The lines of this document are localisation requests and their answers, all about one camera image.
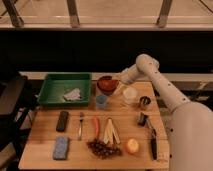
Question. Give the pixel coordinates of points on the orange carrot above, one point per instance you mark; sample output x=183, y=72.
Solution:
x=96, y=126

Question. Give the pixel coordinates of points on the metal cup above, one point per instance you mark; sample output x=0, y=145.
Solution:
x=144, y=102

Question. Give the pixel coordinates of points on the blue sponge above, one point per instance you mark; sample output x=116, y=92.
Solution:
x=61, y=148

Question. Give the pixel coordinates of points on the dark grape bunch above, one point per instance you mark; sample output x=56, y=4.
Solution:
x=102, y=150

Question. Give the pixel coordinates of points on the purple bowl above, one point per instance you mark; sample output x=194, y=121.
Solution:
x=106, y=92

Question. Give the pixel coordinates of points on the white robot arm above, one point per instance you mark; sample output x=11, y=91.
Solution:
x=191, y=139

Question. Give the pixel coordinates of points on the orange fruit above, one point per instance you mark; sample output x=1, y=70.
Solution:
x=132, y=146

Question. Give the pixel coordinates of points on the crumpled white paper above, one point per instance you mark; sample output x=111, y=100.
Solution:
x=73, y=95

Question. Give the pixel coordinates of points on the blue plastic cup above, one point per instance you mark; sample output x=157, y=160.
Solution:
x=101, y=101

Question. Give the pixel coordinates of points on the small black clip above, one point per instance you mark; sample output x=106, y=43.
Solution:
x=142, y=119

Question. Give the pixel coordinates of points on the green plastic tray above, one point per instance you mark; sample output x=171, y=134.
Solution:
x=56, y=85

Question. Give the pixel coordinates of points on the black rectangular block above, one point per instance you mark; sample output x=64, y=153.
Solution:
x=62, y=121

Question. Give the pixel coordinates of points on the white cup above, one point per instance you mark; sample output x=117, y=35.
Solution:
x=130, y=95

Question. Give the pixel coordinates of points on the metal fork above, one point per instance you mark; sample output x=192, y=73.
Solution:
x=81, y=118

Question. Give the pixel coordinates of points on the red bowl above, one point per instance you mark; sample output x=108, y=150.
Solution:
x=107, y=83

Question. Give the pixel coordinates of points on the dark chair at left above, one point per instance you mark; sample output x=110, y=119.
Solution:
x=16, y=100

